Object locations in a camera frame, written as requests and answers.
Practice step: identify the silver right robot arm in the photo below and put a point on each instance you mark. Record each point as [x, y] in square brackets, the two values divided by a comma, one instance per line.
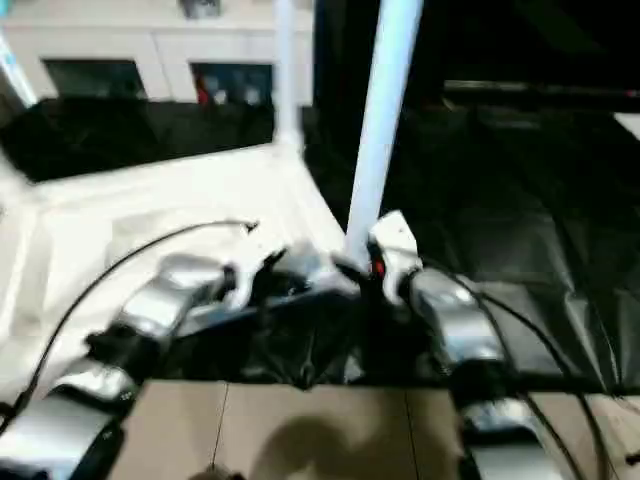
[470, 340]

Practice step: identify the white plastic table top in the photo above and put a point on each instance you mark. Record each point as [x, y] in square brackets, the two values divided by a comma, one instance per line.
[120, 220]

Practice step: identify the black work mat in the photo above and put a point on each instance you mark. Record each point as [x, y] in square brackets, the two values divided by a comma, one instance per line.
[530, 200]

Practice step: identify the dark low shelf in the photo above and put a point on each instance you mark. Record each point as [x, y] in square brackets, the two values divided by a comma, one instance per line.
[550, 90]

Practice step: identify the white cabinet with glass doors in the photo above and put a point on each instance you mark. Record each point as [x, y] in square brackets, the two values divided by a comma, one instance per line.
[130, 45]

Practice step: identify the shiny ornament on cabinet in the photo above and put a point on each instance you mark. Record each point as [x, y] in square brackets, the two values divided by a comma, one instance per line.
[200, 7]

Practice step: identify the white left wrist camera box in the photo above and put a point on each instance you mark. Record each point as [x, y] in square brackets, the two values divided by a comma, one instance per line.
[255, 270]

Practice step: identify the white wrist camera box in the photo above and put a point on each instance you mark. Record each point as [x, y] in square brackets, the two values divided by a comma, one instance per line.
[395, 245]
[255, 270]

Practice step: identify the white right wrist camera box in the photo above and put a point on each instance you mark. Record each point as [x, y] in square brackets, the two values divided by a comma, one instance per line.
[395, 245]

